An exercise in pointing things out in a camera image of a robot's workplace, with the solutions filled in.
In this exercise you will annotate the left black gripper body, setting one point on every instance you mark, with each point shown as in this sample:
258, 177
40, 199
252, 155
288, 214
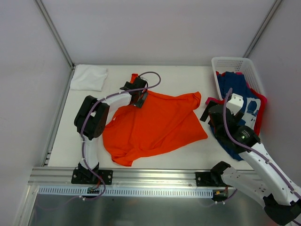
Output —
141, 98

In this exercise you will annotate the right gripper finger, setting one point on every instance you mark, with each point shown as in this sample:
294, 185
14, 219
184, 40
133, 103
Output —
214, 101
204, 115

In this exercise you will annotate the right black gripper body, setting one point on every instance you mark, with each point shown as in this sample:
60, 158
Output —
210, 113

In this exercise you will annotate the orange t shirt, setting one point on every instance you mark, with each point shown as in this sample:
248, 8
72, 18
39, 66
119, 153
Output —
163, 124

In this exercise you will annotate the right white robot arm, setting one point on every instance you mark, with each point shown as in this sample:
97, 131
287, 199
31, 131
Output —
279, 196

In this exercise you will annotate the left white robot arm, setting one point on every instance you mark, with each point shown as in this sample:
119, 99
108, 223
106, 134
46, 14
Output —
91, 120

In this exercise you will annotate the blue printed t shirt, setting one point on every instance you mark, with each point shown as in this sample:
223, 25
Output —
237, 94

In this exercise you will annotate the red t shirt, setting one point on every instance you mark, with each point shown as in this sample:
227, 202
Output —
262, 103

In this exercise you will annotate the white plastic basket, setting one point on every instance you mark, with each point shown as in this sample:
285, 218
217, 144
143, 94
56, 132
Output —
237, 64

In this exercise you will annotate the folded white t shirt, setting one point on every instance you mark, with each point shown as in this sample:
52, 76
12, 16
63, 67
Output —
89, 78

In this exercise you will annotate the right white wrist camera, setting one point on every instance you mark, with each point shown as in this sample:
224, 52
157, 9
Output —
235, 103

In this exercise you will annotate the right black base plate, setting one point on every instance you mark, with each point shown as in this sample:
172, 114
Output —
204, 179

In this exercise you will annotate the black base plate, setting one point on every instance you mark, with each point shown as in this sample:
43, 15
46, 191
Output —
103, 177
204, 179

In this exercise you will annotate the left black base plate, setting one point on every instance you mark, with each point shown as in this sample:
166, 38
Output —
103, 177

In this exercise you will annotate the white slotted cable duct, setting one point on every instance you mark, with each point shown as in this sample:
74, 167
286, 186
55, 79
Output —
127, 191

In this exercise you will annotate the aluminium mounting rail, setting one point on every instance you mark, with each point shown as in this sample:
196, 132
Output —
172, 170

